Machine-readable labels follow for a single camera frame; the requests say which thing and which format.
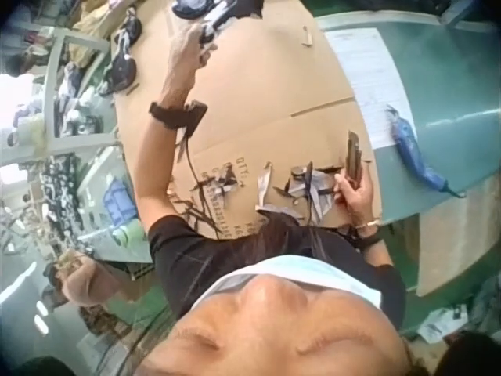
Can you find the person's left hand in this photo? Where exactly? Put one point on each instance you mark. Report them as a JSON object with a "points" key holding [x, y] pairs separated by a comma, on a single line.
{"points": [[184, 58]]}

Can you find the person's right hand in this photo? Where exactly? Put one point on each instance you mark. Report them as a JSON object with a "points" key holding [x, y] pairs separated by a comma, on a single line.
{"points": [[362, 203]]}

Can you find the brown utility knife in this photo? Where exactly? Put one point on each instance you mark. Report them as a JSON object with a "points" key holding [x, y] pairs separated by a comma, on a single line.
{"points": [[355, 156]]}

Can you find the black and white shoe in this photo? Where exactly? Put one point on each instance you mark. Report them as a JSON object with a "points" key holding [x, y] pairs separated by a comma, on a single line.
{"points": [[227, 15]]}

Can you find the pile of grey black scraps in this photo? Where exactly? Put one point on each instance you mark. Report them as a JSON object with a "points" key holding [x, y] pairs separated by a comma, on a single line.
{"points": [[305, 192], [221, 182]]}

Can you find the black wrist band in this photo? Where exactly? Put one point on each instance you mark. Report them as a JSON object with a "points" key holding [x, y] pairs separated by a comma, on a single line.
{"points": [[172, 113], [370, 239]]}

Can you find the large brown cardboard sheet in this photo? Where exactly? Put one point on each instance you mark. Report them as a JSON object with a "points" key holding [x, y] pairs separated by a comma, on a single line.
{"points": [[266, 102]]}

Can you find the blue electric hand tool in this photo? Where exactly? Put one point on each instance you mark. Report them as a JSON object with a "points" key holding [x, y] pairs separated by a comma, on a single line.
{"points": [[415, 152]]}

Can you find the small tan wooden piece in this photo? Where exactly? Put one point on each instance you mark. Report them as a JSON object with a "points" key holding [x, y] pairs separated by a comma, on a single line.
{"points": [[307, 37]]}

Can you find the white paper sheet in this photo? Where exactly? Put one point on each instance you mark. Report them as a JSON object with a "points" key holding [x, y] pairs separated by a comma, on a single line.
{"points": [[366, 78]]}

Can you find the brown cardboard piece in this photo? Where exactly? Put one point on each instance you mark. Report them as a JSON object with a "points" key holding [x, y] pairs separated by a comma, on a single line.
{"points": [[450, 254]]}

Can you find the thin black strips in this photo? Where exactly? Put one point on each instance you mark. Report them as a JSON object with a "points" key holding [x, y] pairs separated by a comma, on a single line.
{"points": [[195, 184]]}

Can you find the green work table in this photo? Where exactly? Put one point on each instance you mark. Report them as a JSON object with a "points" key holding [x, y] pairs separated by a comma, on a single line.
{"points": [[450, 98]]}

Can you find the grey metal rack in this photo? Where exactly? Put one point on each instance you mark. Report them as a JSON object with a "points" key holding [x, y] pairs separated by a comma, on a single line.
{"points": [[58, 98]]}

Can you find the white paper scraps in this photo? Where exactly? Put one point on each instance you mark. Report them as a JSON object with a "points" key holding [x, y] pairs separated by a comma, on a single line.
{"points": [[442, 323]]}

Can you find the blue plastic crate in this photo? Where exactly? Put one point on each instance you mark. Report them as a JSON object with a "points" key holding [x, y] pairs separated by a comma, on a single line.
{"points": [[117, 197]]}

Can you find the pale green roll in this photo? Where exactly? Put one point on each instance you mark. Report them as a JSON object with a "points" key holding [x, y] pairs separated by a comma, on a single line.
{"points": [[127, 234]]}

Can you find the heap of black shoe parts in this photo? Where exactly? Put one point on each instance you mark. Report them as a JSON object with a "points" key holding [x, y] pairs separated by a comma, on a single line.
{"points": [[62, 196]]}

